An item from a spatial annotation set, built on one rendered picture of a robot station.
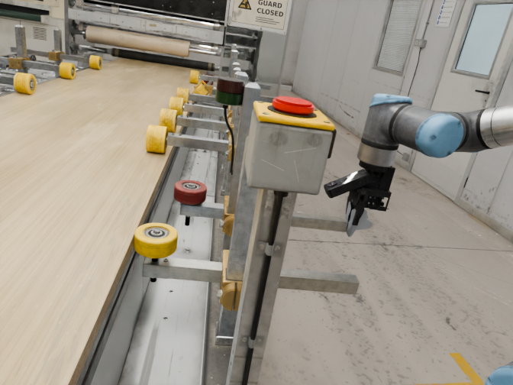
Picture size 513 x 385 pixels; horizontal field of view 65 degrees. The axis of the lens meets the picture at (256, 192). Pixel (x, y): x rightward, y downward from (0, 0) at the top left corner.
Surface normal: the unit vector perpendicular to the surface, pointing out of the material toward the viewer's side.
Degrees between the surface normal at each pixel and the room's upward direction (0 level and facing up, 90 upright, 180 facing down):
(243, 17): 90
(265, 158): 90
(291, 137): 90
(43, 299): 0
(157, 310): 0
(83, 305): 0
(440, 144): 90
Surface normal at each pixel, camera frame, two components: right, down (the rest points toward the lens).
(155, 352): 0.15, -0.92
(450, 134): 0.40, 0.40
